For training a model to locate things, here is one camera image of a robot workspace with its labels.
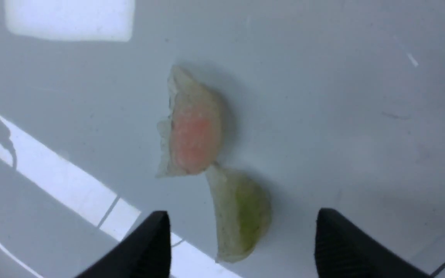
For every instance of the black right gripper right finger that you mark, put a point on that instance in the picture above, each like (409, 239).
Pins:
(342, 250)

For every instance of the white square plate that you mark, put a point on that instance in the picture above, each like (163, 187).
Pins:
(332, 103)

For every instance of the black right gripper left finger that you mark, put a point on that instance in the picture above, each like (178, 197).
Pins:
(144, 253)

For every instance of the green dumpling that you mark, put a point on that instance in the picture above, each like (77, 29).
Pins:
(243, 212)

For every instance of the pink dumpling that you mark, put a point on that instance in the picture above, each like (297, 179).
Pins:
(192, 134)

